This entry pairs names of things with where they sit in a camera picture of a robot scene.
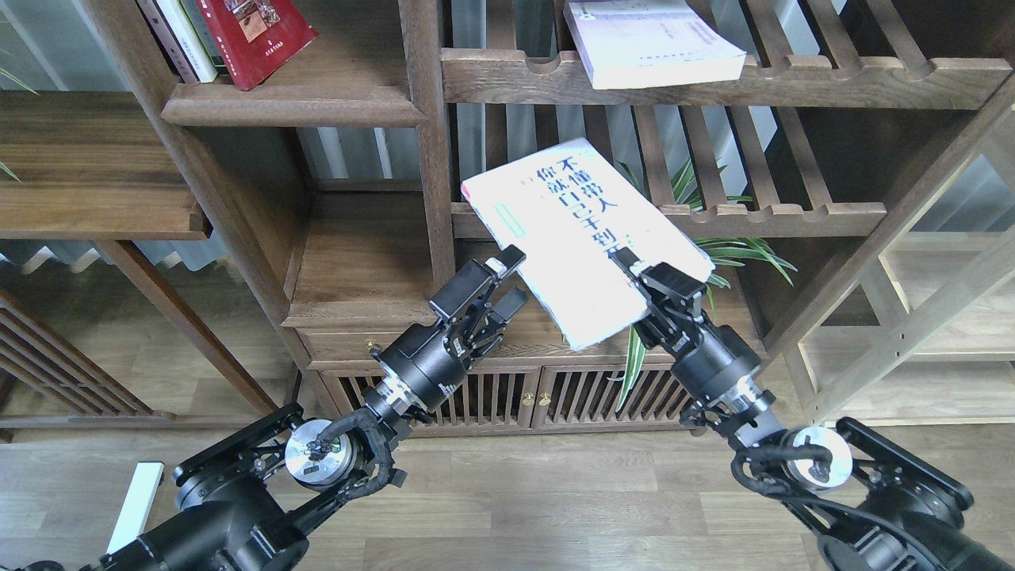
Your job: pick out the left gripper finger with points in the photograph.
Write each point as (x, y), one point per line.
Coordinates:
(506, 262)
(508, 306)

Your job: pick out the dark green black book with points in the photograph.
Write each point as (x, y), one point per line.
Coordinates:
(195, 16)

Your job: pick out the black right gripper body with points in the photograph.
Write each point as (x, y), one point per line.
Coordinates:
(713, 365)

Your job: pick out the white metal bar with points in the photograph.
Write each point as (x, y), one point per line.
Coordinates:
(138, 500)

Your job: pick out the white book Chinese title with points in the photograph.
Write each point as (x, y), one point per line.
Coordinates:
(567, 208)

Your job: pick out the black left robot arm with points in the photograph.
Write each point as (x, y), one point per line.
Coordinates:
(251, 501)

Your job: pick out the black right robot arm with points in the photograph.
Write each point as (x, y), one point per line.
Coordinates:
(871, 504)

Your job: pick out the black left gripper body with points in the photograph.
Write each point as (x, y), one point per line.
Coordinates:
(426, 364)

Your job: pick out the dark wooden bookshelf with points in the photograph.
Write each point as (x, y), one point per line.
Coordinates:
(334, 183)

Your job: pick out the light wooden shelf frame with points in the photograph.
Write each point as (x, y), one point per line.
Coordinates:
(919, 329)

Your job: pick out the green spider plant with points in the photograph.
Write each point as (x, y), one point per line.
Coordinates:
(722, 251)

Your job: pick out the pale purple white book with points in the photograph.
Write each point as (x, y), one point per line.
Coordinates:
(646, 44)

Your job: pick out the red cover book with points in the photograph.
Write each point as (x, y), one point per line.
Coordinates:
(255, 38)

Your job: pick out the white spine book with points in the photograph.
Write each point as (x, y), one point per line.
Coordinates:
(193, 62)

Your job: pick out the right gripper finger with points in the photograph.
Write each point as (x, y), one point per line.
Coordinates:
(629, 263)

